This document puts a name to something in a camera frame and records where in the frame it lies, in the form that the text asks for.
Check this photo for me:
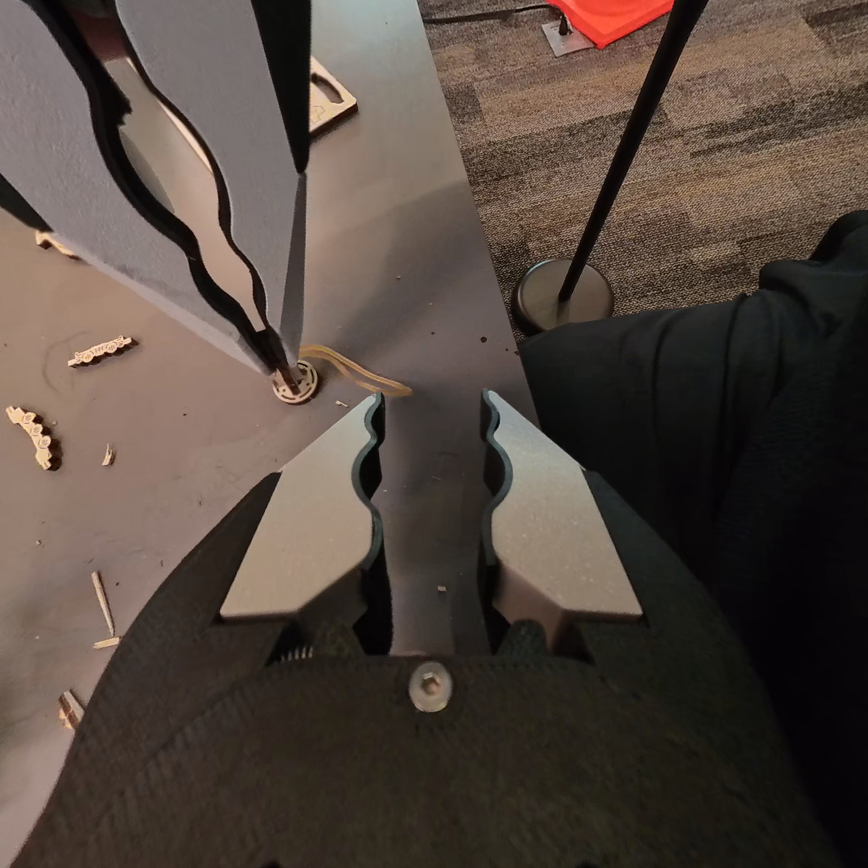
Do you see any black metal pole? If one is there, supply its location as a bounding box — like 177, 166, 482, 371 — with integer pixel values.
511, 0, 710, 334

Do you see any round wooden wheel disc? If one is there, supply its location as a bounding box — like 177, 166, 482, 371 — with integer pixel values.
271, 359, 321, 408

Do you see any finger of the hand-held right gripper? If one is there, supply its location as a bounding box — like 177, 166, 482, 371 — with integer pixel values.
115, 0, 309, 367
0, 0, 282, 375

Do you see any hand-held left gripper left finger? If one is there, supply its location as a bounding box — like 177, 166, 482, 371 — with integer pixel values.
219, 393, 386, 635

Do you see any metal floor socket plate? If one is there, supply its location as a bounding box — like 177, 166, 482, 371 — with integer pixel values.
541, 17, 592, 58

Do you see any black floor cable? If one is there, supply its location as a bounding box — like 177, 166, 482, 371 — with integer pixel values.
424, 3, 553, 27

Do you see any engraved wooden part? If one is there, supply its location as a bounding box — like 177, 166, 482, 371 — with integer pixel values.
68, 336, 138, 368

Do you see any long notched wooden part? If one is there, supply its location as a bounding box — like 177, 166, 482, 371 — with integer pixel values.
5, 405, 62, 472

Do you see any wooden sheet piece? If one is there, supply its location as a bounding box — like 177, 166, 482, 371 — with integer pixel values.
307, 57, 358, 141

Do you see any tan rubber band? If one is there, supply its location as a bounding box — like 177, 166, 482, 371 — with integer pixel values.
300, 344, 413, 398

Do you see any orange cone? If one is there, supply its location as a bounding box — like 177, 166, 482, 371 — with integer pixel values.
549, 0, 676, 50

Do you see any long wooden sliver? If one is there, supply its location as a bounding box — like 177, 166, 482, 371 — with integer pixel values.
91, 571, 116, 636

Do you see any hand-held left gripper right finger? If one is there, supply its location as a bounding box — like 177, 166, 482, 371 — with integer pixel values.
480, 389, 645, 652

